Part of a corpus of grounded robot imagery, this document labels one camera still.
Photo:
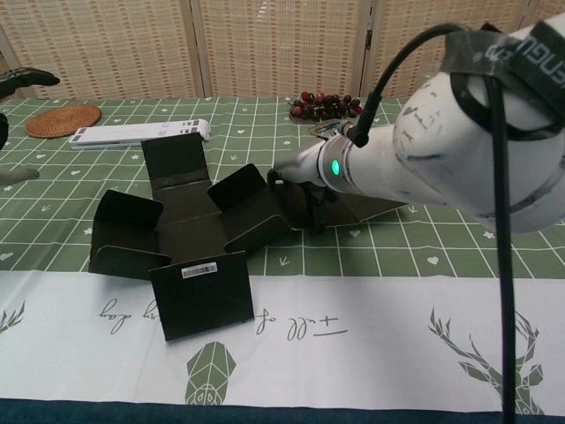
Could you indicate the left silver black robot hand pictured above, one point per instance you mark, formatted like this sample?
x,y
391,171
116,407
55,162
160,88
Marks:
x,y
31,77

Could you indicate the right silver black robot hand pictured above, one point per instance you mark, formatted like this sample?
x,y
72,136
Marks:
x,y
300,165

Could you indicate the black cardboard box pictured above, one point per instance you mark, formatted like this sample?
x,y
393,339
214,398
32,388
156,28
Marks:
x,y
203,305

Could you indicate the round woven rattan coaster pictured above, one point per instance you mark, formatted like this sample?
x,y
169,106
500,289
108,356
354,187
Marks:
x,y
64,120

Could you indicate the dark red grape bunch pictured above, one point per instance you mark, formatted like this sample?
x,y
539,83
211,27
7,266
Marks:
x,y
324,106

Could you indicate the white folded stand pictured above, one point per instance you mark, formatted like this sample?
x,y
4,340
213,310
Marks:
x,y
132,132

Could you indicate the woven bamboo folding screen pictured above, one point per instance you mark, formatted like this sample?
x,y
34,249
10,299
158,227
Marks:
x,y
265,44

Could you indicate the small dark screen hinge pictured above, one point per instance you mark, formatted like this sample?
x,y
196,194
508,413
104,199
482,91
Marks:
x,y
368,37

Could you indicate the green checked deer tablecloth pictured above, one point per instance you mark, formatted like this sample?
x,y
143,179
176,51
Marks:
x,y
397,309

